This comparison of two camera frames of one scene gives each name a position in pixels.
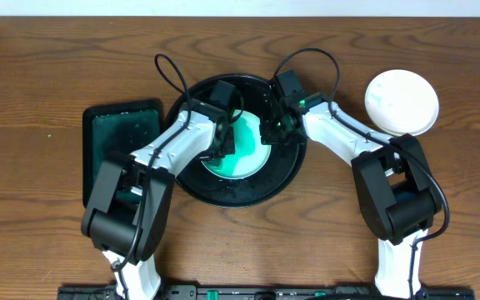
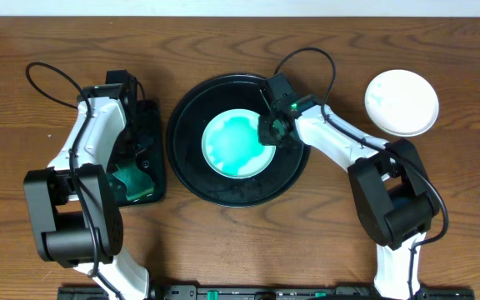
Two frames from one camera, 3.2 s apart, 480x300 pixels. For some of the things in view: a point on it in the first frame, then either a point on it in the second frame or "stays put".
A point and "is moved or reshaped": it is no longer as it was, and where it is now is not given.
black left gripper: (225, 147) → (141, 147)
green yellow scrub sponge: (227, 164) is moved or reshaped
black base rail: (266, 292) stays put
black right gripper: (267, 137) stays put
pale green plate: (250, 156) stays put
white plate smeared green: (402, 102) stays put
